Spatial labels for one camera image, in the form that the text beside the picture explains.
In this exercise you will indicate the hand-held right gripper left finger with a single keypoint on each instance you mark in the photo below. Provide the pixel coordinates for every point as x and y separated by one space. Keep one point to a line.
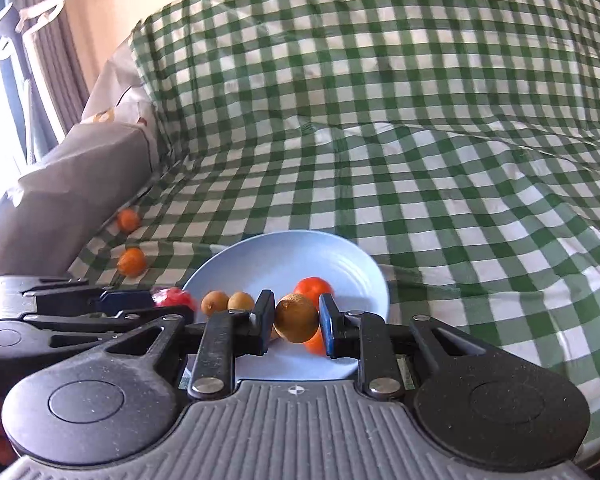
262 316

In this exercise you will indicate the light blue plate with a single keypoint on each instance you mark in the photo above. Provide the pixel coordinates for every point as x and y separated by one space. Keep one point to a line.
290 260

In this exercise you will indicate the grey curtain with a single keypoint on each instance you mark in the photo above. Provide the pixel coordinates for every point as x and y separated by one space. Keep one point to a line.
55 35

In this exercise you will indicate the green white checked cloth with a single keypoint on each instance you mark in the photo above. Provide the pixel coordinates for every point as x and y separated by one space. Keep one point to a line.
430 160

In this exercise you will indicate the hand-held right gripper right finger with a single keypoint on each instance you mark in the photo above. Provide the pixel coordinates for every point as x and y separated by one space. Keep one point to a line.
328 332

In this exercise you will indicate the white printed cloth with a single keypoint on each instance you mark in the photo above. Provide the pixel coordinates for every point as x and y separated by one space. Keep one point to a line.
115 85

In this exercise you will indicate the small orange tangerine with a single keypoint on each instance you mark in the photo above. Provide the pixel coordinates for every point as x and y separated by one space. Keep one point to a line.
131 262
313 287
316 344
128 220

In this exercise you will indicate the white metal stand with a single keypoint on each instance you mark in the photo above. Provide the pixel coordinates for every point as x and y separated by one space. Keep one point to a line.
35 12

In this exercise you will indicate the grey cushion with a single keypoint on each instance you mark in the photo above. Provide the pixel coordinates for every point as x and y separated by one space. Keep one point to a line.
80 200

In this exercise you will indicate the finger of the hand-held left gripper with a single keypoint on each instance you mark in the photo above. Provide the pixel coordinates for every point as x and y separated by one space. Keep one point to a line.
130 317
125 301

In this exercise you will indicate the red fruit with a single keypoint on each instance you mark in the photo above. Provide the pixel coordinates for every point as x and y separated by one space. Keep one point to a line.
175 299

